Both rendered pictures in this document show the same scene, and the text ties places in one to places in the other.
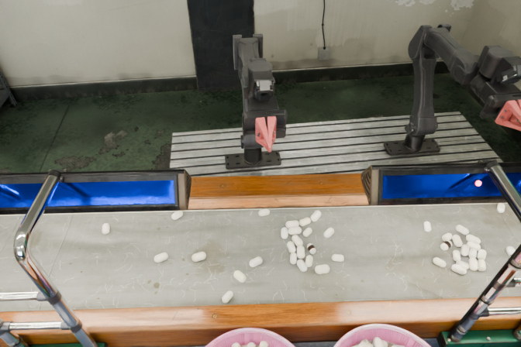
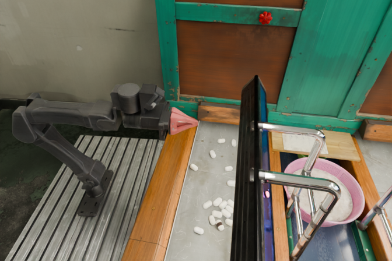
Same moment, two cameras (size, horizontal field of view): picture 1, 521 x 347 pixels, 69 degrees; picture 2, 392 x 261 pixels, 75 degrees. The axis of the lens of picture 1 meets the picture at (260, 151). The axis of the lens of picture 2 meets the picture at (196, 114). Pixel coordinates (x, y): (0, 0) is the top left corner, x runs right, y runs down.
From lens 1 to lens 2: 0.59 m
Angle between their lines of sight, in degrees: 57
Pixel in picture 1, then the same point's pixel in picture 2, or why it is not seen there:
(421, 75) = (56, 146)
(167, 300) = not seen: outside the picture
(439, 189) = (269, 231)
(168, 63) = not seen: outside the picture
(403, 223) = (189, 250)
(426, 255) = (225, 247)
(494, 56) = (130, 96)
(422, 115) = (88, 169)
